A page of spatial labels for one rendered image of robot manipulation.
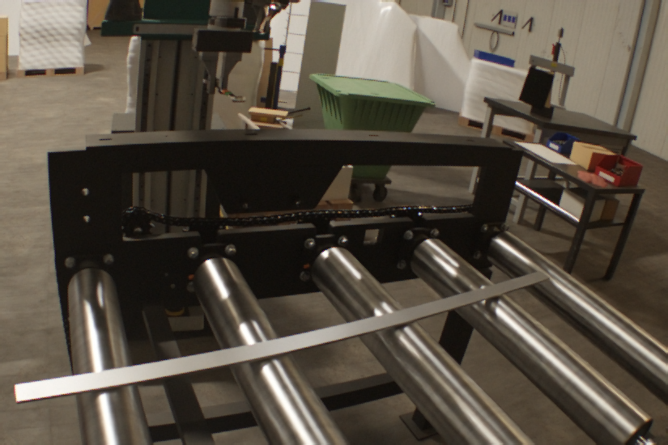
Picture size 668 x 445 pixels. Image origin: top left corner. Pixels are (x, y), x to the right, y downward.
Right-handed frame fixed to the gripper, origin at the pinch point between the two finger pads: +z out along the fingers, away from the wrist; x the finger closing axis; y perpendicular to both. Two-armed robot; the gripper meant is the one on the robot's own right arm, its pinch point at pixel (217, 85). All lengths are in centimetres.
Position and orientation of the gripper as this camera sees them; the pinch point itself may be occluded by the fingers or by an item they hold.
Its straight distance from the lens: 123.2
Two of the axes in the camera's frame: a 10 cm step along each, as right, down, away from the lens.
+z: -1.4, 8.9, 4.3
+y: -4.2, -4.5, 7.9
